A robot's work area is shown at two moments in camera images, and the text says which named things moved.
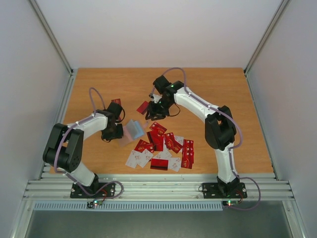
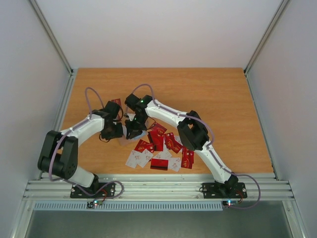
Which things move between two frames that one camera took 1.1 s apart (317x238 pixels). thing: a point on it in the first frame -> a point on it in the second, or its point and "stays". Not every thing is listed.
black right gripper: (157, 110) -> (133, 129)
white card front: (145, 157) stays
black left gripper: (120, 135) stays
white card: (132, 158) stays
